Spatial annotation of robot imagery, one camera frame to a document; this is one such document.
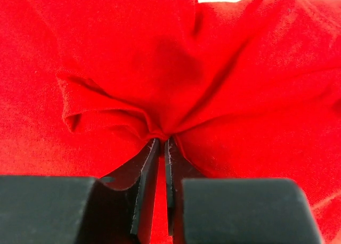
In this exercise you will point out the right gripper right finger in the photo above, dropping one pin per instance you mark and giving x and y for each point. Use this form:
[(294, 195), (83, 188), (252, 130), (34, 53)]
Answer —
[(201, 209)]

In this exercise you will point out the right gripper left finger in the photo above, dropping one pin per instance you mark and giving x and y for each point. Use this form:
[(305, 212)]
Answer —
[(116, 208)]

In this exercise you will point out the red t-shirt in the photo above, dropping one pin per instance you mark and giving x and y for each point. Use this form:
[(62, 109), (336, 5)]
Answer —
[(246, 89)]

